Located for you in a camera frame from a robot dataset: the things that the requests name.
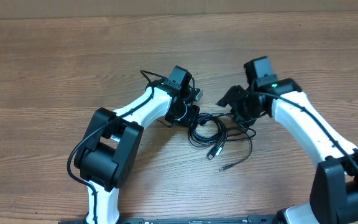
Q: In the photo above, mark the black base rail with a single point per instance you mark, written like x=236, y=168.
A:
x=251, y=219

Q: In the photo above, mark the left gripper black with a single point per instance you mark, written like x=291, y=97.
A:
x=192, y=119

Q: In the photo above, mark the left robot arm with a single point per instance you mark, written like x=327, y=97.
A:
x=104, y=158

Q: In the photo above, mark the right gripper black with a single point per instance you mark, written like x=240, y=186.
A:
x=232, y=98

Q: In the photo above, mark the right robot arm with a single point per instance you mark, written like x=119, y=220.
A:
x=334, y=193

